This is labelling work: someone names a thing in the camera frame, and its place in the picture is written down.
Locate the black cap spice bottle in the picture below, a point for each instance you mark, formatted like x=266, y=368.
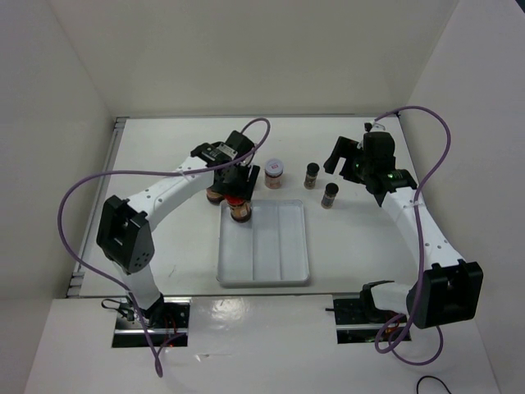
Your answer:
x=310, y=179
x=330, y=193

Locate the white lid spice jar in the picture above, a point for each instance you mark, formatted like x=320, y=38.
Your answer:
x=273, y=170

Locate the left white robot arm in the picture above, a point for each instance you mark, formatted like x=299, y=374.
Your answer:
x=125, y=231

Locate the white divided tray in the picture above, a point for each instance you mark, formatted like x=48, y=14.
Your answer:
x=269, y=250

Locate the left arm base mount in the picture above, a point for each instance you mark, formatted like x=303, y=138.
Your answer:
x=169, y=327

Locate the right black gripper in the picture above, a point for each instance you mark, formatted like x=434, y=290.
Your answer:
x=344, y=148

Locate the red lid chili jar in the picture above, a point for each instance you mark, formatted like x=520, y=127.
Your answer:
x=240, y=209
x=214, y=195

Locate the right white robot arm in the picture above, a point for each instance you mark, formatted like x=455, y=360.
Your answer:
x=448, y=287

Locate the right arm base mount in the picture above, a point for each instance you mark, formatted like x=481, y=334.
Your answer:
x=353, y=324

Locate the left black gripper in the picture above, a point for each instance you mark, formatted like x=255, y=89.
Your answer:
x=245, y=189

